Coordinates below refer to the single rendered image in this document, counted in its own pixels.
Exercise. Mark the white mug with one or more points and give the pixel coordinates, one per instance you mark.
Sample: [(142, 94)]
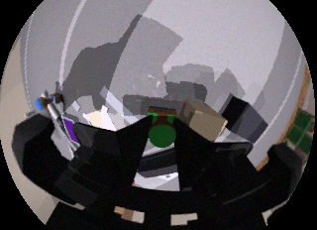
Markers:
[(34, 112)]

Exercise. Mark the purple ink pad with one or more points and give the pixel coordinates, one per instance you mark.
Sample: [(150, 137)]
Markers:
[(68, 120)]

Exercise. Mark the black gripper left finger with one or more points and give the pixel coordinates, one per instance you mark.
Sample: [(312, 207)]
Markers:
[(127, 144)]

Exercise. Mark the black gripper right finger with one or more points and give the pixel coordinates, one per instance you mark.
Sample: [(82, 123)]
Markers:
[(195, 154)]

